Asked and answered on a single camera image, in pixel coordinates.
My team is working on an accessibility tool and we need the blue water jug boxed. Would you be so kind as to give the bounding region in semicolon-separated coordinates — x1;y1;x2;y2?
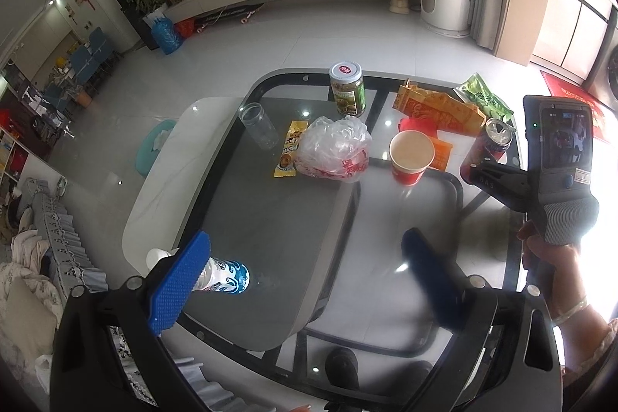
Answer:
152;17;183;54

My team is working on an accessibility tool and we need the grey sofa with lace cover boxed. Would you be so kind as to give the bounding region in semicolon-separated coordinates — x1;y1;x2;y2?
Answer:
0;178;160;412

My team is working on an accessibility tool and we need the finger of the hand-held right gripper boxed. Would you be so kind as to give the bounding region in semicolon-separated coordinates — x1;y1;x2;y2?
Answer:
460;154;532;212

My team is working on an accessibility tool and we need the clear plastic jar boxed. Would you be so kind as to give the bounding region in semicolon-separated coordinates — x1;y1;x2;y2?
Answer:
239;102;280;151

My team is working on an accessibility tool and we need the red door mat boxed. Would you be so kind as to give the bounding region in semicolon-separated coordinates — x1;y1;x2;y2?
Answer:
540;71;611;142

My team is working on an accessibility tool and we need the dark soda can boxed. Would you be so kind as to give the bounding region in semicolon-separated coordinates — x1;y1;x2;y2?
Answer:
470;119;515;163

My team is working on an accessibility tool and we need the white sideboard cabinet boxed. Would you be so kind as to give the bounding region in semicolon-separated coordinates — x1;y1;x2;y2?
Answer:
531;0;618;81

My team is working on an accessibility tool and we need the white red-printed plastic bag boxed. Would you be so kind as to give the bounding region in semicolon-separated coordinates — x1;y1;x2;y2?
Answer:
294;116;372;183

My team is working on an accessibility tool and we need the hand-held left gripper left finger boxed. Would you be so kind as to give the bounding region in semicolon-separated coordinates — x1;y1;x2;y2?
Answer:
51;230;213;412

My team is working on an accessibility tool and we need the blue label water bottle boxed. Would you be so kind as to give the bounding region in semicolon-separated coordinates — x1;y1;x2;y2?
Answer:
146;248;251;294

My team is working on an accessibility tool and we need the dark shoe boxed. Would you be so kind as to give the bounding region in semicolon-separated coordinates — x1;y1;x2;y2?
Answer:
324;348;360;391
406;361;434;390

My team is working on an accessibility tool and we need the washing machine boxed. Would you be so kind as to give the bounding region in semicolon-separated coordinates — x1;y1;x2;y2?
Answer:
590;40;618;104

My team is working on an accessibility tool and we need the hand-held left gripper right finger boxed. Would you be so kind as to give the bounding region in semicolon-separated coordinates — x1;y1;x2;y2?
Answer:
401;227;563;412

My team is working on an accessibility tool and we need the orange paper bag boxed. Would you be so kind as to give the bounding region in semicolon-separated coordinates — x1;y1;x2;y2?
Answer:
392;79;486;137

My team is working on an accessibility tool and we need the white bookshelf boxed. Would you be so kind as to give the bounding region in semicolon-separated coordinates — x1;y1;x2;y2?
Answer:
0;122;31;181

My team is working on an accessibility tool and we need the clothes pile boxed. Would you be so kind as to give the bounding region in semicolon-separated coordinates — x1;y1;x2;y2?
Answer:
7;226;49;280

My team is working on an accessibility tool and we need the glass coffee table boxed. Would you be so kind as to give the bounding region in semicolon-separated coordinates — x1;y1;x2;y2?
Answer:
123;67;525;393

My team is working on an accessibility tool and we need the blue dining chair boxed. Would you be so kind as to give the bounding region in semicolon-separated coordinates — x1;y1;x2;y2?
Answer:
87;28;117;70
70;45;97;97

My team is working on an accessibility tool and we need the person's right forearm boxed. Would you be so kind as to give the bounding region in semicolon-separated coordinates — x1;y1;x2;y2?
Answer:
553;308;618;376

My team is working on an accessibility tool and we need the green label pickle jar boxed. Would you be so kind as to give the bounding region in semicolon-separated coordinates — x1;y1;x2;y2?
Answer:
329;61;366;118

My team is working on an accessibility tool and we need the yellow snack wrapper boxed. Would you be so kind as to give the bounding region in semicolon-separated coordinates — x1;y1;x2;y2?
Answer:
274;121;310;178

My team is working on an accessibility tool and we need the black longboard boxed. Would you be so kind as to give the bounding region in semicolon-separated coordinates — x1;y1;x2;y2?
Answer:
193;3;265;30

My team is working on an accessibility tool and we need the green snack packet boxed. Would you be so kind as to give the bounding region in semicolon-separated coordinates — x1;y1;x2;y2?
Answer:
454;73;515;120

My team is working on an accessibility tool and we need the teal round stool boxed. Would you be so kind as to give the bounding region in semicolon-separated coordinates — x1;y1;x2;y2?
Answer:
135;120;178;178

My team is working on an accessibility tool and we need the person's right hand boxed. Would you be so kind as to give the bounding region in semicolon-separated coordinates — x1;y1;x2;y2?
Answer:
519;221;588;319

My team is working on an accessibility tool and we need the red paper cup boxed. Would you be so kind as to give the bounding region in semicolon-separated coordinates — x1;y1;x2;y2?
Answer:
389;130;435;186

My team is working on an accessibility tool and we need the pale bead bracelet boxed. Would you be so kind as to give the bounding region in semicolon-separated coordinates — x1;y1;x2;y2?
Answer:
550;295;591;325

